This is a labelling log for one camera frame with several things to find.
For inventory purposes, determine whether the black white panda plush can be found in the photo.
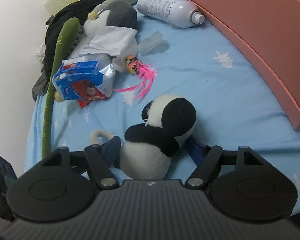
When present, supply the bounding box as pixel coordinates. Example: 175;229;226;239
113;94;197;180

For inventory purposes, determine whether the blue tissue pack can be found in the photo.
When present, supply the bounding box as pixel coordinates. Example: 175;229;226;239
55;54;116;108

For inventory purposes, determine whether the pink tassel toy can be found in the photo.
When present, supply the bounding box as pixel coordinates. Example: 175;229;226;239
114;55;157;99

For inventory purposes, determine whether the white towel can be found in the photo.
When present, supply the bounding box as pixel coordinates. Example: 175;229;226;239
79;26;138;57

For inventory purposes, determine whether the clear plastic cap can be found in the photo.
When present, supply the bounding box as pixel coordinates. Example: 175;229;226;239
138;31;168;55

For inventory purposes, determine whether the green long plush stick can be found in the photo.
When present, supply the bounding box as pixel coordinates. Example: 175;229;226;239
41;17;82;159

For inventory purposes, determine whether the grey white penguin plush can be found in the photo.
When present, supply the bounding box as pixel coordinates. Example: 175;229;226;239
70;1;138;72

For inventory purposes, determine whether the white spray bottle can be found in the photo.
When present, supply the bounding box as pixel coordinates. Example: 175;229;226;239
136;0;205;28

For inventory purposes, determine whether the black clothing pile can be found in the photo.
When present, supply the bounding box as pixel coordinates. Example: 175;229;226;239
32;0;105;101

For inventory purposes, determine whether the pink cardboard box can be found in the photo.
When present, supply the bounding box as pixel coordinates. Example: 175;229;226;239
189;0;300;128

